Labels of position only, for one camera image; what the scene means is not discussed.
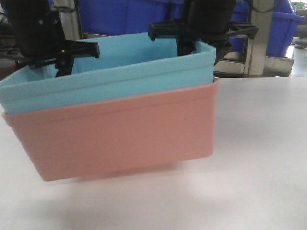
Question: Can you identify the pink plastic box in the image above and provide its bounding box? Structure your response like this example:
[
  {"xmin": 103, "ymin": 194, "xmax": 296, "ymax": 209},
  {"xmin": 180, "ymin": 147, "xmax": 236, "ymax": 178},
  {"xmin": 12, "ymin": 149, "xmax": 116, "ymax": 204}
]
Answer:
[{"xmin": 3, "ymin": 80, "xmax": 219, "ymax": 181}]

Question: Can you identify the large blue bin right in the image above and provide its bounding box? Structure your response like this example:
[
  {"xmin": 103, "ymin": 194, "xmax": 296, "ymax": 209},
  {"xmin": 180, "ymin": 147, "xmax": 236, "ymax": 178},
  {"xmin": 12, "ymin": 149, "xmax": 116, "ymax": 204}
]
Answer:
[{"xmin": 230, "ymin": 0, "xmax": 307, "ymax": 58}]

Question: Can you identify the metal shelf rack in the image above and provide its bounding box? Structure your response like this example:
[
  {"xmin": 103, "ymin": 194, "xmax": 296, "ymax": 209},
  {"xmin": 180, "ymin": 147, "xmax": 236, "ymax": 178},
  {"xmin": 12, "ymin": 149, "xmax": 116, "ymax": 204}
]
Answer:
[{"xmin": 53, "ymin": 0, "xmax": 285, "ymax": 76}]

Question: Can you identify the large blue bin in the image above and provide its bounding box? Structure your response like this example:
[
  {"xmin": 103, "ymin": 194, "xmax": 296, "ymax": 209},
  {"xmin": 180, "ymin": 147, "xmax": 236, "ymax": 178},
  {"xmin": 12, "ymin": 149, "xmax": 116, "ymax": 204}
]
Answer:
[
  {"xmin": 79, "ymin": 0, "xmax": 184, "ymax": 35},
  {"xmin": 230, "ymin": 0, "xmax": 307, "ymax": 58}
]

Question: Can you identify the large blue bin left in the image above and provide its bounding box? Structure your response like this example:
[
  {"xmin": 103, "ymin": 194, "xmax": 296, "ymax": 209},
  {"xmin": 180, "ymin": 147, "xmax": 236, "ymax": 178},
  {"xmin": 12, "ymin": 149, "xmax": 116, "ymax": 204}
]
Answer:
[{"xmin": 79, "ymin": 0, "xmax": 184, "ymax": 35}]

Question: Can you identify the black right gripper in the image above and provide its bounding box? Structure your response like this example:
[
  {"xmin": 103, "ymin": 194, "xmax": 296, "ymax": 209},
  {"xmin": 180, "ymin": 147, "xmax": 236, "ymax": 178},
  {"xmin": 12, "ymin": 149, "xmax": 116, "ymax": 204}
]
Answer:
[{"xmin": 148, "ymin": 0, "xmax": 258, "ymax": 66}]

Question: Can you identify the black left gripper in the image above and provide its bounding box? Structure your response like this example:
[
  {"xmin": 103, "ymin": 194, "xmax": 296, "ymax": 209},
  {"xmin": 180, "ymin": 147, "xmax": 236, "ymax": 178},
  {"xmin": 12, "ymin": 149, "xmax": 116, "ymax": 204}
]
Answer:
[{"xmin": 4, "ymin": 0, "xmax": 100, "ymax": 77}]

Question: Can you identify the light blue plastic box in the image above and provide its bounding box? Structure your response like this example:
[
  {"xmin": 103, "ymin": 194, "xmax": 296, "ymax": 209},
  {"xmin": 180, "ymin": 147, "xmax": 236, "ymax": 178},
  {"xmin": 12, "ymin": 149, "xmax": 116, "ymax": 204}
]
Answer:
[{"xmin": 0, "ymin": 33, "xmax": 215, "ymax": 114}]

